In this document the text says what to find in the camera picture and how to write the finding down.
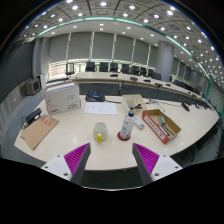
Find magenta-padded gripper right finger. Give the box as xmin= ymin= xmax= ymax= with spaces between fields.
xmin=131 ymin=142 xmax=184 ymax=186

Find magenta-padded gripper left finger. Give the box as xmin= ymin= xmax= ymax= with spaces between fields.
xmin=40 ymin=142 xmax=92 ymax=186

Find white drink bottle black cap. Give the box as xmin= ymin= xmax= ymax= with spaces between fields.
xmin=119 ymin=110 xmax=137 ymax=141

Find black marker pen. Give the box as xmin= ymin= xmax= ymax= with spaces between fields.
xmin=159 ymin=125 xmax=172 ymax=138

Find flat round red coaster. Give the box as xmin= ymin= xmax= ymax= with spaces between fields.
xmin=116 ymin=130 xmax=133 ymax=142

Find open brown box red label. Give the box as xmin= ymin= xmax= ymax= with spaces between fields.
xmin=141 ymin=108 xmax=183 ymax=145

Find white printed paper sheet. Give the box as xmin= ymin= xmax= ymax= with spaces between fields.
xmin=82 ymin=101 xmax=118 ymax=116

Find large white printed carton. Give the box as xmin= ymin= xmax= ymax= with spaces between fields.
xmin=44 ymin=81 xmax=82 ymax=117

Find open beige cardboard box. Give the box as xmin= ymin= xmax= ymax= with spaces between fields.
xmin=120 ymin=93 xmax=148 ymax=114

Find black desk telephone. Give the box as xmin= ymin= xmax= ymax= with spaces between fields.
xmin=85 ymin=89 xmax=106 ymax=103

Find black table microphone base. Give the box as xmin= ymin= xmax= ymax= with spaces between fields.
xmin=180 ymin=102 xmax=191 ymax=113

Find long curved conference desk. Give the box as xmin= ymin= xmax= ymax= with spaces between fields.
xmin=68 ymin=71 xmax=209 ymax=108

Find grey box monitor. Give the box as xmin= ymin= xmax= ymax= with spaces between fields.
xmin=19 ymin=77 xmax=43 ymax=97

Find row of black office chairs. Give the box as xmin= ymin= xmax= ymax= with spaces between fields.
xmin=64 ymin=60 xmax=163 ymax=81

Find round recessed ceiling lights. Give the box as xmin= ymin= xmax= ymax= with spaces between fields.
xmin=24 ymin=0 xmax=223 ymax=81

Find white mug yellow handle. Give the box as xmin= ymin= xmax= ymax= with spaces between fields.
xmin=92 ymin=121 xmax=109 ymax=144

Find black device with cables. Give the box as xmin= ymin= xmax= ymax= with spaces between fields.
xmin=21 ymin=107 xmax=43 ymax=126

